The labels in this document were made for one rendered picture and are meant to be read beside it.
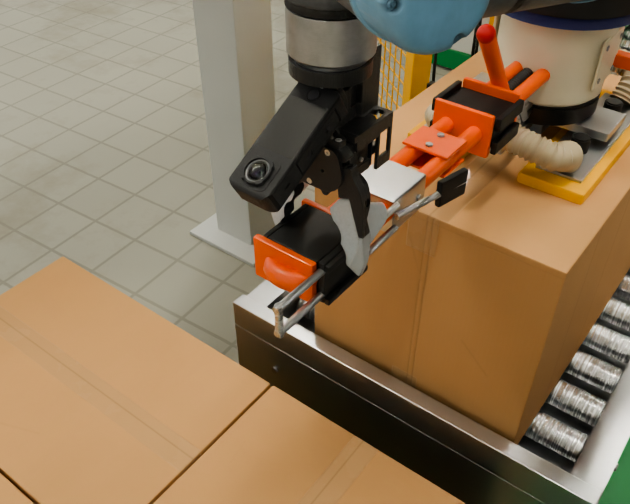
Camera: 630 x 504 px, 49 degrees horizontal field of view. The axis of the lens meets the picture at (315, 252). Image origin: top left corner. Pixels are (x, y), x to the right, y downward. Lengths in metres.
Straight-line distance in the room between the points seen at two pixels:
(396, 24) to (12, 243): 2.30
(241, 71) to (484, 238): 1.26
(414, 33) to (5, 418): 1.06
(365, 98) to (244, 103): 1.49
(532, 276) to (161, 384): 0.69
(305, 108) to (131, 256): 1.90
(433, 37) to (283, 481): 0.84
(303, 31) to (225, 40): 1.49
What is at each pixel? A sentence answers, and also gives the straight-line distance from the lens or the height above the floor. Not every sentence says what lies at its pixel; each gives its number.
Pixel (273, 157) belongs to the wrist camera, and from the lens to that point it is 0.56.
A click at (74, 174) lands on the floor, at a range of 2.93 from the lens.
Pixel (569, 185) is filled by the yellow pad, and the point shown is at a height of 0.97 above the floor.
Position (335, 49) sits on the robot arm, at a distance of 0.55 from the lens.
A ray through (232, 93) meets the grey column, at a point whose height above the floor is 0.58.
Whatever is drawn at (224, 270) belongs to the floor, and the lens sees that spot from 2.32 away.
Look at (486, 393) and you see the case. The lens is 1.12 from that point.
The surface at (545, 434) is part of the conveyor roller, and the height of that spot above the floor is 0.54.
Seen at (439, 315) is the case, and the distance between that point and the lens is 1.06.
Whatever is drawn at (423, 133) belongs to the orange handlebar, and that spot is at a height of 1.09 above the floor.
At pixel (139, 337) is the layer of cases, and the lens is 1.38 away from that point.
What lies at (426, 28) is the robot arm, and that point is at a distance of 0.43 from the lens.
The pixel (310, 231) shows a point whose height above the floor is 1.10.
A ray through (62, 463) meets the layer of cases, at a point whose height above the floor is 0.54.
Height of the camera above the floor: 1.52
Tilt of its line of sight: 40 degrees down
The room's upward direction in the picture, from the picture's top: straight up
